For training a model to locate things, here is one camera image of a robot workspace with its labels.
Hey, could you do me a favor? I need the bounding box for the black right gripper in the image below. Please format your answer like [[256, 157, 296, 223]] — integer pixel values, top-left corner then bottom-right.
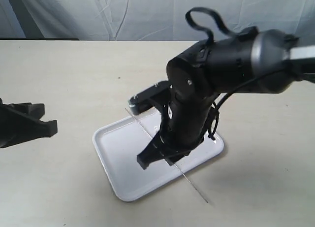
[[137, 113, 217, 169]]

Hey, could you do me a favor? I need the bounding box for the thin metal skewer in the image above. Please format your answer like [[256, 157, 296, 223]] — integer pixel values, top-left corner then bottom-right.
[[124, 108, 210, 204]]

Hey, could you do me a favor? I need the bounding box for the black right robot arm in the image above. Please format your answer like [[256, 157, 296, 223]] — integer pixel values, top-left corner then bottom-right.
[[129, 28, 315, 169]]

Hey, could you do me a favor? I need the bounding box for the white plastic tray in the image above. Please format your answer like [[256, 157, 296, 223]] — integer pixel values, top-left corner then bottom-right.
[[92, 109, 224, 202]]

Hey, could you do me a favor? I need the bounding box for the white backdrop curtain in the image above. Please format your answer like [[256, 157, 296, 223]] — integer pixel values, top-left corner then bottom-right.
[[0, 0, 315, 41]]

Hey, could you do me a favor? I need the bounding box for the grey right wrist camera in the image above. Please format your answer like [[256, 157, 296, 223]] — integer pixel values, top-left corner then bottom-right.
[[128, 81, 170, 115]]

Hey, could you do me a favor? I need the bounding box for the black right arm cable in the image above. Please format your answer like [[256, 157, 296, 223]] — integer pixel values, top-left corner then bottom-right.
[[185, 6, 247, 141]]

